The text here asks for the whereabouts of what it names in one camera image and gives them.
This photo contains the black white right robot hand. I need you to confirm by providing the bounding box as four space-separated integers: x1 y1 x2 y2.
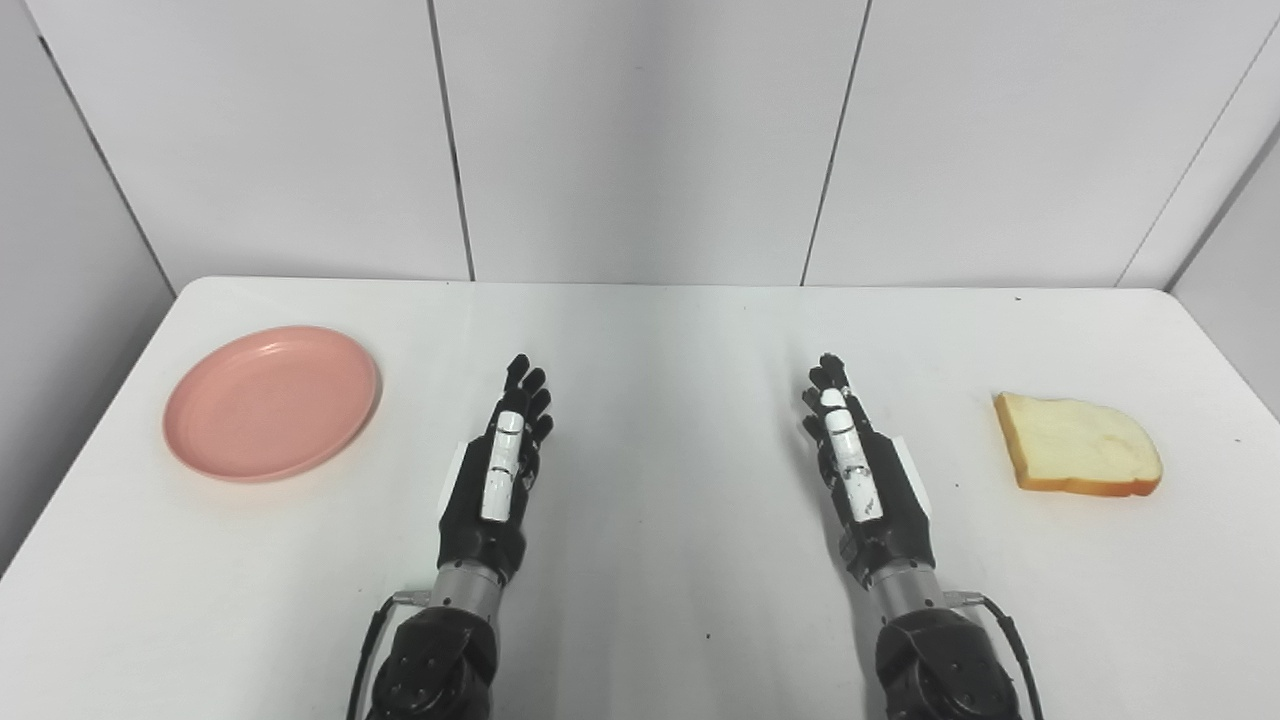
800 352 938 591

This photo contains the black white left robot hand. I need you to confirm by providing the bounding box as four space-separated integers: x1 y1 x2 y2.
437 353 556 583

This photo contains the slice of white bread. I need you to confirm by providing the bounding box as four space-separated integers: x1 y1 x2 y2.
993 391 1164 499

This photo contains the pink round plate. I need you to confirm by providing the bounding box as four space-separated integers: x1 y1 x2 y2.
163 325 382 484

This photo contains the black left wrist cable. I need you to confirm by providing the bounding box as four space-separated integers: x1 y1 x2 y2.
345 592 431 720

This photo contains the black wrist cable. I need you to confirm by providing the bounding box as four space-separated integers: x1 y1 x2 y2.
345 592 431 720
945 590 1046 720

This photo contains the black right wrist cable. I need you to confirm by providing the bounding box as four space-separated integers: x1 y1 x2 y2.
945 590 1046 720

